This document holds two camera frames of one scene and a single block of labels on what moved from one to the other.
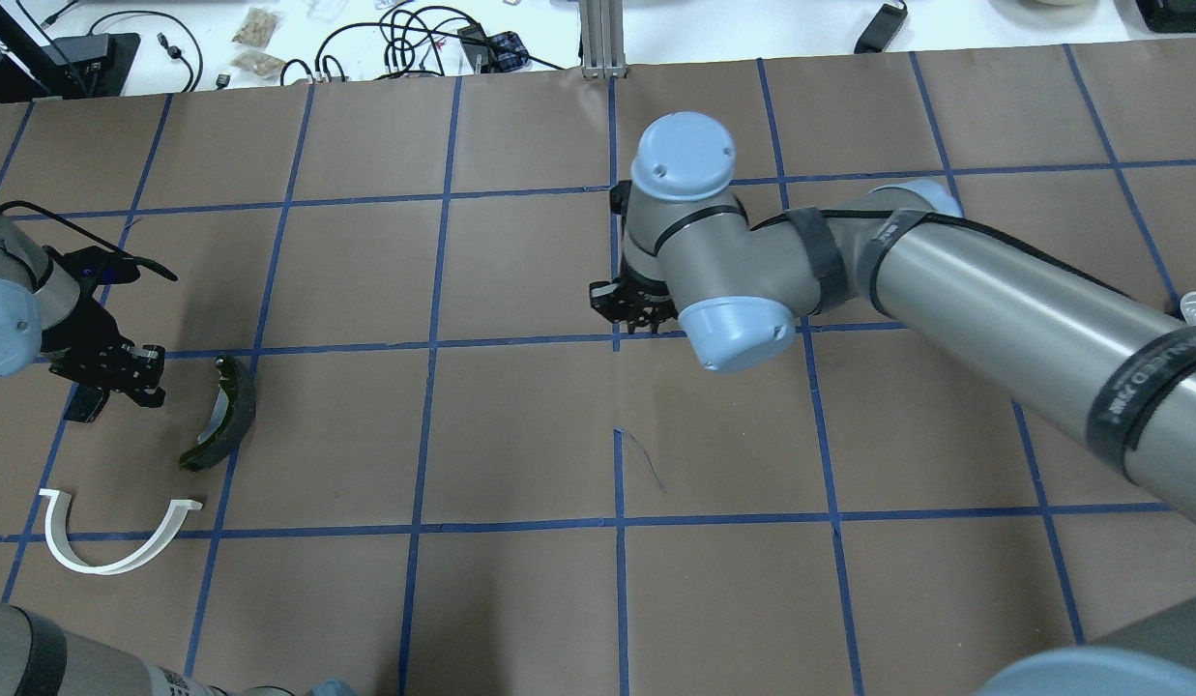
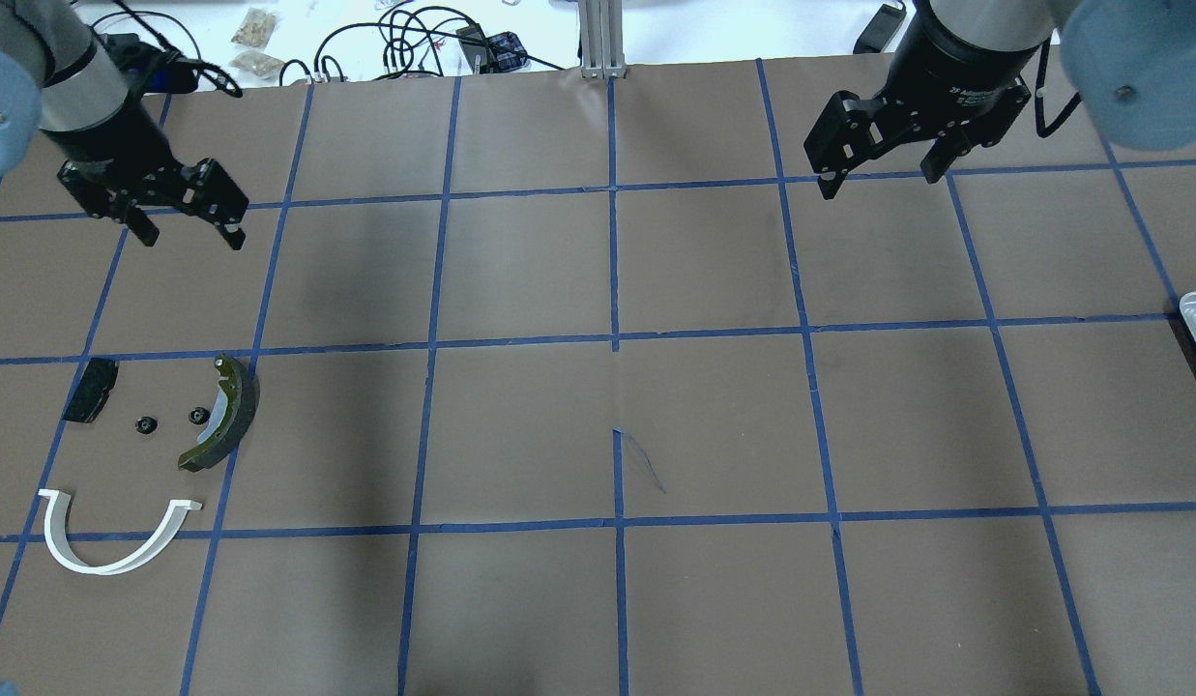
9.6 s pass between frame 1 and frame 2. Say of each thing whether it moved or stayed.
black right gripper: moved
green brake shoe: stayed
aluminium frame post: stayed
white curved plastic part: stayed
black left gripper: moved
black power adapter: stayed
